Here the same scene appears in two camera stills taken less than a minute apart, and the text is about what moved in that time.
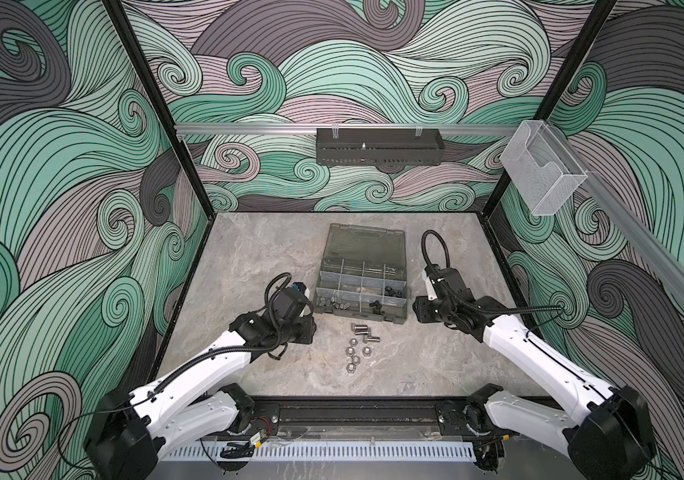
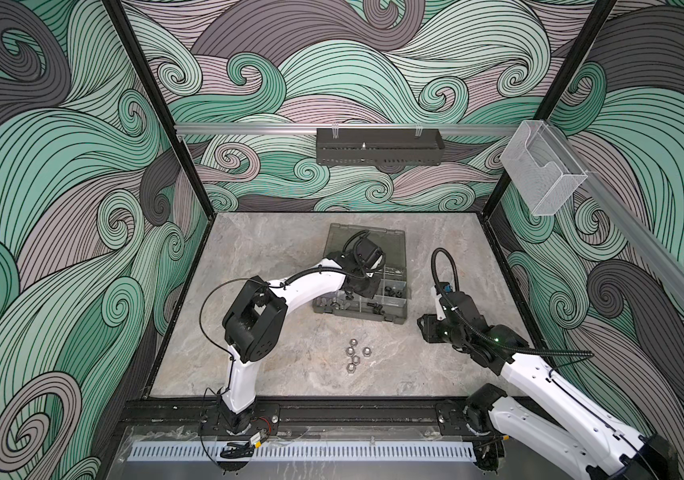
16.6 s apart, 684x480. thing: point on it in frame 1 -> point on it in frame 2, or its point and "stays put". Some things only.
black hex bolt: x=376 y=307 stays put
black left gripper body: x=301 y=332 -> x=368 y=286
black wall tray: x=380 y=146 stays put
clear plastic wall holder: x=541 y=167 stays put
